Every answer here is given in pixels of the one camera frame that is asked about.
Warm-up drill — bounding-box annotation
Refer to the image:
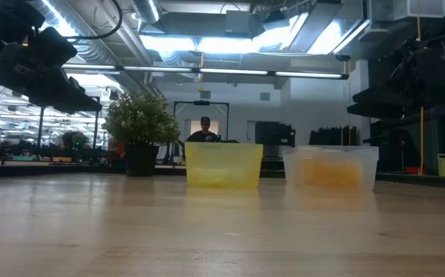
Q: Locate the person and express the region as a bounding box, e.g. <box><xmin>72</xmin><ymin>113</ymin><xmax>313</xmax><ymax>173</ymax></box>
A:
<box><xmin>186</xmin><ymin>116</ymin><xmax>219</xmax><ymax>143</ymax></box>

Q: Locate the black aluminium table frame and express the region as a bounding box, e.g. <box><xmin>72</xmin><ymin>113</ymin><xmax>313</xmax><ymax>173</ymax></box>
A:
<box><xmin>0</xmin><ymin>161</ymin><xmax>445</xmax><ymax>190</ymax></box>

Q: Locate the small background plant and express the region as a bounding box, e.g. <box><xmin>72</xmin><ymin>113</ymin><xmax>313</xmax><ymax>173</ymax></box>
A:
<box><xmin>61</xmin><ymin>130</ymin><xmax>91</xmax><ymax>155</ymax></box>

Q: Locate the white-capped orange pill bottle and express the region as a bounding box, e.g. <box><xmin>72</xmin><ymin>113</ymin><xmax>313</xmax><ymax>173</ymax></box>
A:
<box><xmin>332</xmin><ymin>158</ymin><xmax>363</xmax><ymax>189</ymax></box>
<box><xmin>303</xmin><ymin>157</ymin><xmax>335</xmax><ymax>189</ymax></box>

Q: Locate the long LED light bar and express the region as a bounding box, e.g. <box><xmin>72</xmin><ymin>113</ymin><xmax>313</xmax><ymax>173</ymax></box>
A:
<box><xmin>61</xmin><ymin>64</ymin><xmax>350</xmax><ymax>80</ymax></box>

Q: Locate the green potted plant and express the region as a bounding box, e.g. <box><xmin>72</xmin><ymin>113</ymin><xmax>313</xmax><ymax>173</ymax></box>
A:
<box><xmin>102</xmin><ymin>91</ymin><xmax>181</xmax><ymax>177</ymax></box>

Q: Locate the yellow plastic bin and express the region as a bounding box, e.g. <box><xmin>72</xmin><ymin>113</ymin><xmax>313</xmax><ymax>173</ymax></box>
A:
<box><xmin>184</xmin><ymin>141</ymin><xmax>264</xmax><ymax>189</ymax></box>

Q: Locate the black gantry frame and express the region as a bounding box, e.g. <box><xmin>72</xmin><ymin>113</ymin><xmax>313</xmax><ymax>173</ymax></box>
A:
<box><xmin>173</xmin><ymin>100</ymin><xmax>230</xmax><ymax>142</ymax></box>

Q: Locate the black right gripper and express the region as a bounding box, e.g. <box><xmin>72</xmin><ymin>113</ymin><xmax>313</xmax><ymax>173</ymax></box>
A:
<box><xmin>347</xmin><ymin>36</ymin><xmax>445</xmax><ymax>119</ymax></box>

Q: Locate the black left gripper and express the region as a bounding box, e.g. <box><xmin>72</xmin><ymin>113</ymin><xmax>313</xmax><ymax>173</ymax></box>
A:
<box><xmin>0</xmin><ymin>28</ymin><xmax>103</xmax><ymax>115</ymax></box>

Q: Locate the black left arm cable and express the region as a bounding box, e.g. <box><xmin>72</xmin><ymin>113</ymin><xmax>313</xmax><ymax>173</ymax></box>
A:
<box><xmin>63</xmin><ymin>0</ymin><xmax>124</xmax><ymax>41</ymax></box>

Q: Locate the red background object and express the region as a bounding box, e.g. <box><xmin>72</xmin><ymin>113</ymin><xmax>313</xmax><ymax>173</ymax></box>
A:
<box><xmin>109</xmin><ymin>138</ymin><xmax>125</xmax><ymax>162</ymax></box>

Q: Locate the black cabinet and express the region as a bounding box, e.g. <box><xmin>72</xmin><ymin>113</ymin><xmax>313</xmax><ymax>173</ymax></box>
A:
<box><xmin>254</xmin><ymin>121</ymin><xmax>296</xmax><ymax>148</ymax></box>

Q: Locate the clear plastic bin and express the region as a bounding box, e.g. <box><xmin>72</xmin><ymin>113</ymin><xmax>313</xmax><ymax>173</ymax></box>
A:
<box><xmin>283</xmin><ymin>145</ymin><xmax>380</xmax><ymax>192</ymax></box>

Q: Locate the black equipment row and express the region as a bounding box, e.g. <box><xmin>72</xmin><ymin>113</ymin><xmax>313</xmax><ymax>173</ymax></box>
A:
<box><xmin>309</xmin><ymin>125</ymin><xmax>359</xmax><ymax>146</ymax></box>

